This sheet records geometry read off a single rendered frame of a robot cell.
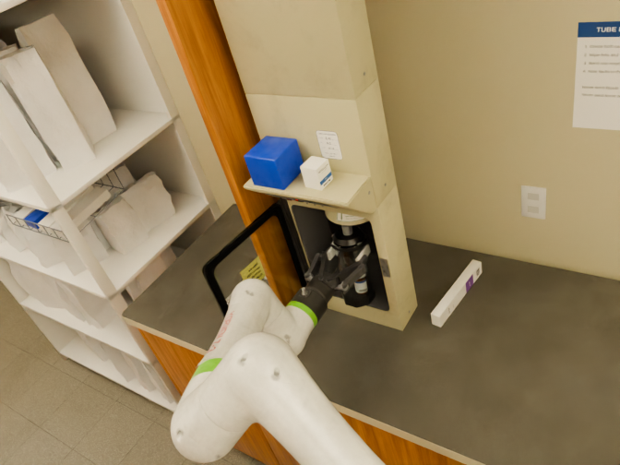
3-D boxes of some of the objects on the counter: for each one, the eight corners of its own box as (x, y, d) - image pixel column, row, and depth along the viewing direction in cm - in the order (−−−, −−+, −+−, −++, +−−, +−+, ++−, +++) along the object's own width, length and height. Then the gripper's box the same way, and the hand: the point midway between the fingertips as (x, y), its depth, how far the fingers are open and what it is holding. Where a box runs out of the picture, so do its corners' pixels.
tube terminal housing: (351, 256, 200) (297, 51, 153) (435, 276, 182) (404, 51, 136) (315, 304, 185) (244, 93, 139) (403, 331, 168) (356, 100, 121)
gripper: (345, 298, 141) (385, 242, 154) (278, 280, 153) (320, 228, 166) (351, 318, 146) (389, 261, 159) (285, 298, 157) (326, 246, 171)
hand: (350, 249), depth 161 cm, fingers closed on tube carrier, 9 cm apart
